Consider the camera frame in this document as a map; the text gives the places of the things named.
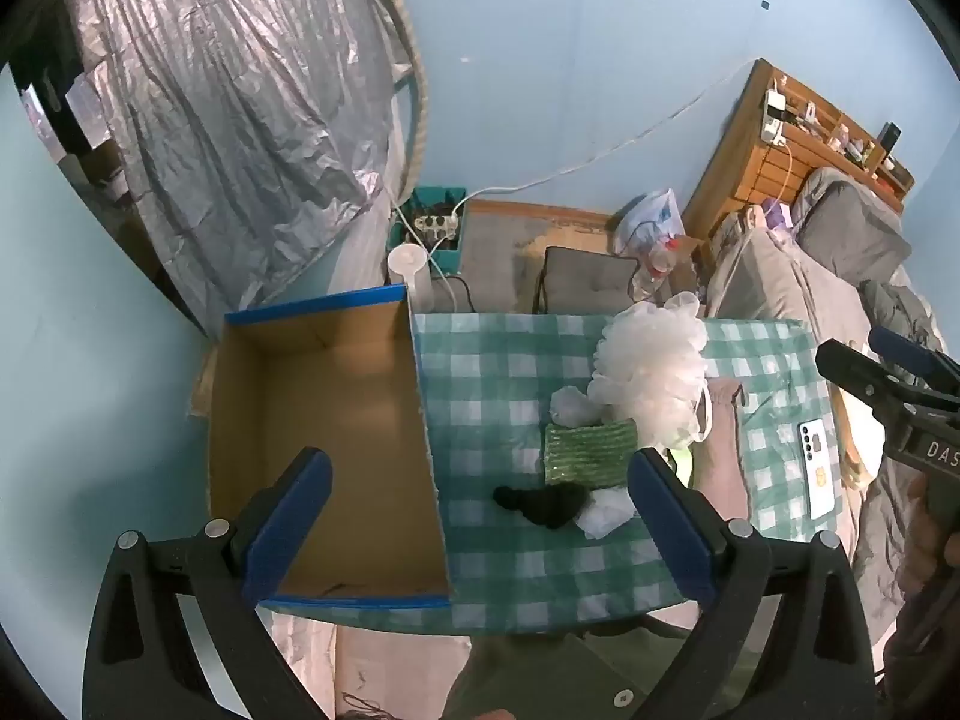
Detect white tissue paper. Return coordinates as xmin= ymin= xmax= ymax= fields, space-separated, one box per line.
xmin=576 ymin=487 xmax=638 ymax=541

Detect wooden headboard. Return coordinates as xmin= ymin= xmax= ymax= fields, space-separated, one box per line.
xmin=682 ymin=58 xmax=916 ymax=256

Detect white cloth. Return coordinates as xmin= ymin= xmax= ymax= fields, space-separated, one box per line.
xmin=549 ymin=385 xmax=605 ymax=428

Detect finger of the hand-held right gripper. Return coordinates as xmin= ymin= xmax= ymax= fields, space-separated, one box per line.
xmin=868 ymin=325 xmax=960 ymax=410
xmin=816 ymin=339 xmax=940 ymax=422

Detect translucent plastic bag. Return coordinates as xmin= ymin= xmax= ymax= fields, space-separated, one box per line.
xmin=615 ymin=187 xmax=685 ymax=256

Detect beige flexible hose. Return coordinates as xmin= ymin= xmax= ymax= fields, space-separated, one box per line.
xmin=367 ymin=0 xmax=432 ymax=200

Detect person's right hand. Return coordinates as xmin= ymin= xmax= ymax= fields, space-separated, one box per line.
xmin=900 ymin=476 xmax=960 ymax=602

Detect green white checked tablecloth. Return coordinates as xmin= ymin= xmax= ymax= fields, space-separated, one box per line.
xmin=270 ymin=311 xmax=845 ymax=635

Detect beige blanket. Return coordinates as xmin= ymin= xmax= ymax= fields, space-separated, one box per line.
xmin=709 ymin=206 xmax=871 ymax=361

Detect white smartphone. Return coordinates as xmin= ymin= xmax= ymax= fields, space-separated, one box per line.
xmin=796 ymin=420 xmax=837 ymax=521

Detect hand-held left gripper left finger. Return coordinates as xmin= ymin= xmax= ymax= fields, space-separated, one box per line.
xmin=82 ymin=446 xmax=335 ymax=720

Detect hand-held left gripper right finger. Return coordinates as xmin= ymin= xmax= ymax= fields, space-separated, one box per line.
xmin=626 ymin=448 xmax=878 ymax=720

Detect white mesh bath loofah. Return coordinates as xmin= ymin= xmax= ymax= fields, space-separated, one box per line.
xmin=587 ymin=292 xmax=713 ymax=451

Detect black sock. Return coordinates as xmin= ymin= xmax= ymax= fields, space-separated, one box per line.
xmin=491 ymin=481 xmax=592 ymax=530

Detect white charger strip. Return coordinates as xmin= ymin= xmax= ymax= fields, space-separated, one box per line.
xmin=761 ymin=88 xmax=787 ymax=147

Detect white cup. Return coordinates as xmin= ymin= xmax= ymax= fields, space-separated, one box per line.
xmin=386 ymin=242 xmax=436 ymax=312

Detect silver foil curtain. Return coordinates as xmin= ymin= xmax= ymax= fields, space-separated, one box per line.
xmin=64 ymin=0 xmax=421 ymax=331

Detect grey seat cushion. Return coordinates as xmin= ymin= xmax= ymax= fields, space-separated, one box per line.
xmin=534 ymin=246 xmax=638 ymax=314

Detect white wall cable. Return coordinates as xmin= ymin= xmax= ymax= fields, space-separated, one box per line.
xmin=450 ymin=56 xmax=758 ymax=215

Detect clear plastic bottle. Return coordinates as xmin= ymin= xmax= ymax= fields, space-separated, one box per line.
xmin=631 ymin=244 xmax=676 ymax=301

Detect teal storage box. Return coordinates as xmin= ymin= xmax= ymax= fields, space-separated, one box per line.
xmin=386 ymin=186 xmax=470 ymax=275

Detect cardboard box with blue tape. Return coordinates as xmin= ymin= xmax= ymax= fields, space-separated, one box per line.
xmin=206 ymin=283 xmax=455 ymax=610

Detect green scouring sponge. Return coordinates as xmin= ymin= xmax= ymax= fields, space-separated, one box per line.
xmin=541 ymin=420 xmax=642 ymax=488

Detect pale pink fabric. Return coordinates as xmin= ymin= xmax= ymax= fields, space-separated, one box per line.
xmin=259 ymin=607 xmax=473 ymax=720

